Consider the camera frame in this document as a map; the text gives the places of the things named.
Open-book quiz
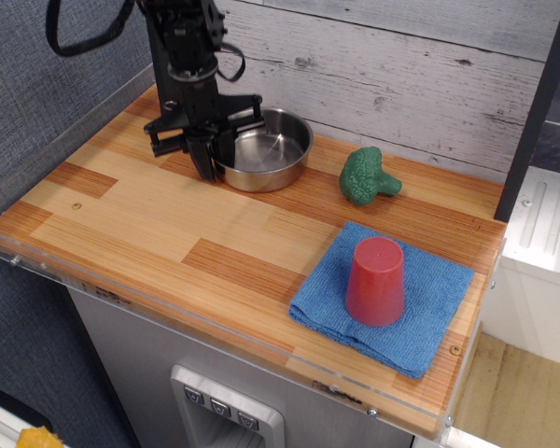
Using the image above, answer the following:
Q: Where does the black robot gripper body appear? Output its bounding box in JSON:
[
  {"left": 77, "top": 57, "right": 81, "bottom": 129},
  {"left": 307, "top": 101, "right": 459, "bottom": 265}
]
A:
[{"left": 144, "top": 70, "right": 263, "bottom": 157}]

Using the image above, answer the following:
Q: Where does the red plastic cup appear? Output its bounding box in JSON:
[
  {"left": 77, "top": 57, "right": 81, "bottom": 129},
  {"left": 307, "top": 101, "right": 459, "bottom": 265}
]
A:
[{"left": 345, "top": 236, "right": 405, "bottom": 327}]

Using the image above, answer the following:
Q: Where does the green toy broccoli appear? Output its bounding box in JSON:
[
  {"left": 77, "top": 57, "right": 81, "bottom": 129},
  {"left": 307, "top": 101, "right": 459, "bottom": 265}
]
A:
[{"left": 339, "top": 147, "right": 402, "bottom": 206}]

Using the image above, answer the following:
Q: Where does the dark shelf post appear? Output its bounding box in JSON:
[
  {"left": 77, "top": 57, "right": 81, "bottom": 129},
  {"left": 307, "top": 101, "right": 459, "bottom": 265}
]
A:
[
  {"left": 494, "top": 21, "right": 560, "bottom": 223},
  {"left": 137, "top": 1, "right": 181, "bottom": 114}
]

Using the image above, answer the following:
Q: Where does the dark left shelf post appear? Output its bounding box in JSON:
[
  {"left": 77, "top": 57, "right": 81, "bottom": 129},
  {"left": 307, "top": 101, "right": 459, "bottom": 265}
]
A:
[{"left": 137, "top": 1, "right": 181, "bottom": 114}]

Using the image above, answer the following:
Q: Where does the white toy sink unit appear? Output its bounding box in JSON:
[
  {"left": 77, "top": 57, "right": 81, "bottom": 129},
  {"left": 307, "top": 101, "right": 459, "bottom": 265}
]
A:
[{"left": 481, "top": 168, "right": 560, "bottom": 363}]

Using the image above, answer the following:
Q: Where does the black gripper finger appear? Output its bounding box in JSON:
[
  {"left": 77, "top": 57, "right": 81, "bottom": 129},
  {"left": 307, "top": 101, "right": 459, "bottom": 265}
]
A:
[
  {"left": 187, "top": 137, "right": 216, "bottom": 181},
  {"left": 212, "top": 130, "right": 235, "bottom": 168}
]

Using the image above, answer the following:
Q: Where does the silver metal pot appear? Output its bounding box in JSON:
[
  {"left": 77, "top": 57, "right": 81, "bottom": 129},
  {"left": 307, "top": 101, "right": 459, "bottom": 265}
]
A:
[{"left": 214, "top": 107, "right": 314, "bottom": 193}]

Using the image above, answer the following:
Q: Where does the grey toy cabinet front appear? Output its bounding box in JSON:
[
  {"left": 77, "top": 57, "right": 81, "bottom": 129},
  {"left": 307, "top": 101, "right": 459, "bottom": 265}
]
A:
[{"left": 71, "top": 289, "right": 413, "bottom": 447}]

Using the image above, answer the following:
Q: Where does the dark right shelf post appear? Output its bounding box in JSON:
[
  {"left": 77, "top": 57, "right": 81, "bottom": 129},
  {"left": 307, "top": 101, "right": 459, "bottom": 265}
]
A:
[{"left": 494, "top": 21, "right": 560, "bottom": 223}]

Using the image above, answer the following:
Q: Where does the blue folded cloth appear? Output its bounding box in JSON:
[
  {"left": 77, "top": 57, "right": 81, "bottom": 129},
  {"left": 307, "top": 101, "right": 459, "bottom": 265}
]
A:
[{"left": 288, "top": 222, "right": 474, "bottom": 379}]

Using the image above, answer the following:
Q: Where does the clear acrylic table guard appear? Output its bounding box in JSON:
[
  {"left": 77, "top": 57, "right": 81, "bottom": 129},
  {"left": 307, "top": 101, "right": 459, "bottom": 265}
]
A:
[{"left": 0, "top": 217, "right": 504, "bottom": 437}]

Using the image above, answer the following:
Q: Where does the silver dispenser panel with buttons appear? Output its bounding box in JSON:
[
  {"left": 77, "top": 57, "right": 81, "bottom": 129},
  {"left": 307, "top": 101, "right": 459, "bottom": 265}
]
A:
[{"left": 170, "top": 365, "right": 286, "bottom": 447}]

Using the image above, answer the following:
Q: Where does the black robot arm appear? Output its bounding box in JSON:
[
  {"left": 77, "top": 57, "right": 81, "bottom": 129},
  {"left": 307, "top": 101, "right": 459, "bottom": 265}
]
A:
[{"left": 138, "top": 1, "right": 264, "bottom": 182}]

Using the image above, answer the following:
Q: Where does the yellow object at corner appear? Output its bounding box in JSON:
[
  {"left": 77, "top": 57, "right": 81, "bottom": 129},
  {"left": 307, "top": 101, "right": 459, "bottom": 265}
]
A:
[{"left": 15, "top": 427, "right": 65, "bottom": 448}]

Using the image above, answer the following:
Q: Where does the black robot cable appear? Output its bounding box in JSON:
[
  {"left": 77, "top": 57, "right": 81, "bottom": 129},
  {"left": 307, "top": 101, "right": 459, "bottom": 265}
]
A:
[{"left": 45, "top": 0, "right": 246, "bottom": 84}]

